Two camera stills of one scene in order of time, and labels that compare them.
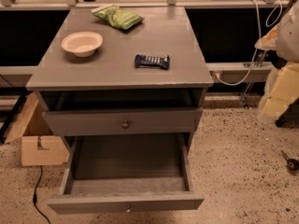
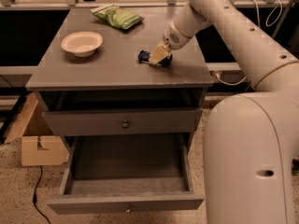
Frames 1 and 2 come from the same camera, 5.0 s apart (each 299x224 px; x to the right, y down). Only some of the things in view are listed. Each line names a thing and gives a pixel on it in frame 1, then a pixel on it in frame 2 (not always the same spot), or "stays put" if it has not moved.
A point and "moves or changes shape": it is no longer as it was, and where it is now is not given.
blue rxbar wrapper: (151, 62) moves or changes shape
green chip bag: (118, 17) stays put
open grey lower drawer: (126, 173) stays put
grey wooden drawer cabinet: (122, 79) stays put
